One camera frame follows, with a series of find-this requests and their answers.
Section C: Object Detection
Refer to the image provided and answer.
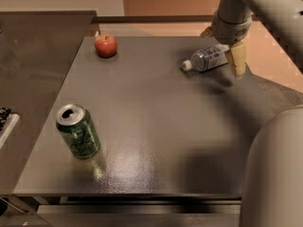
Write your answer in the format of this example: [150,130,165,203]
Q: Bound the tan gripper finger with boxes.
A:
[225,42,246,79]
[200,26,213,38]

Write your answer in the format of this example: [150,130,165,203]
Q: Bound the clear blue plastic water bottle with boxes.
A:
[182,44,229,72]

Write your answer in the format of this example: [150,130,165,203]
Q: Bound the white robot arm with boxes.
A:
[207,0,303,227]

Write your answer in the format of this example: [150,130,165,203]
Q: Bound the red apple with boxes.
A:
[95,34,117,58]

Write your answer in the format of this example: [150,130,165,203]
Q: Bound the green soda can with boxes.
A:
[56,104,100,160]

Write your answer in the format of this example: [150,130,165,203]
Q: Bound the white keyboard with black keys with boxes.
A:
[0,108,20,149]

